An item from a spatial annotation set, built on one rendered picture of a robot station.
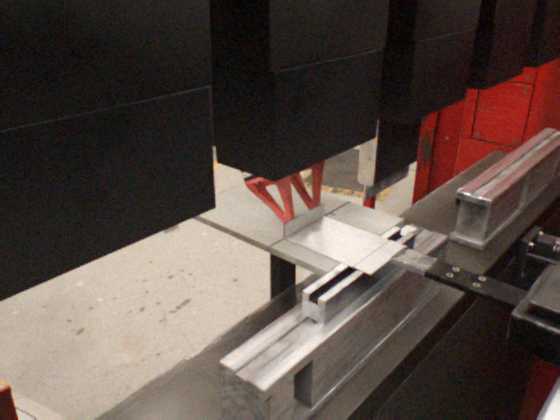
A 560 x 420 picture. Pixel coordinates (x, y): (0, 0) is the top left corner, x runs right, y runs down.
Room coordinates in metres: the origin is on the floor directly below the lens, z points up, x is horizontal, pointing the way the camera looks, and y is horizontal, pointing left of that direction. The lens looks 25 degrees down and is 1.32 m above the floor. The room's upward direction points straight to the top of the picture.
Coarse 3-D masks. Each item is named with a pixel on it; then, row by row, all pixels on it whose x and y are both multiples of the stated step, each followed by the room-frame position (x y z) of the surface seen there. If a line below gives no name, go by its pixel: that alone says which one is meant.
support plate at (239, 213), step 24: (240, 192) 0.73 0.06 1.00; (312, 192) 0.73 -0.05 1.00; (216, 216) 0.65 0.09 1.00; (240, 216) 0.65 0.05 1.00; (264, 216) 0.65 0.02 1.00; (336, 216) 0.65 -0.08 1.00; (360, 216) 0.65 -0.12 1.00; (384, 216) 0.65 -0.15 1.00; (264, 240) 0.58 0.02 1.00; (312, 264) 0.52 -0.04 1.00; (336, 264) 0.52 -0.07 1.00
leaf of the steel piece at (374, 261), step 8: (384, 248) 0.56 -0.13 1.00; (392, 248) 0.56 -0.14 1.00; (400, 248) 0.56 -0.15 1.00; (368, 256) 0.54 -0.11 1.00; (376, 256) 0.54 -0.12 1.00; (384, 256) 0.54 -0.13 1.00; (360, 264) 0.52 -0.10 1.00; (368, 264) 0.52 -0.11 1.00; (376, 264) 0.52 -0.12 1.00; (384, 264) 0.52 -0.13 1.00; (368, 272) 0.50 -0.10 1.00
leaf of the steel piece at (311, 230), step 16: (320, 208) 0.64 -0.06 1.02; (288, 224) 0.59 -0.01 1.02; (304, 224) 0.61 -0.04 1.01; (320, 224) 0.62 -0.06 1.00; (336, 224) 0.62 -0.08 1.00; (288, 240) 0.58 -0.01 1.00; (304, 240) 0.58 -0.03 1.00; (320, 240) 0.58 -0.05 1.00; (336, 240) 0.58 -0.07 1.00; (352, 240) 0.58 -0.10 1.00; (368, 240) 0.58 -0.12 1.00; (384, 240) 0.58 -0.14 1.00; (336, 256) 0.54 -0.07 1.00; (352, 256) 0.54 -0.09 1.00
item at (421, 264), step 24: (408, 264) 0.52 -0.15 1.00; (432, 264) 0.52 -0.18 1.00; (552, 264) 0.49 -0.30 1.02; (456, 288) 0.48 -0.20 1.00; (480, 288) 0.47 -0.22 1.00; (504, 288) 0.47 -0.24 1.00; (552, 288) 0.42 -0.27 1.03; (528, 312) 0.40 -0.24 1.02; (552, 312) 0.39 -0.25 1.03; (528, 336) 0.39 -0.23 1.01; (552, 336) 0.38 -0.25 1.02; (552, 360) 0.37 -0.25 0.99
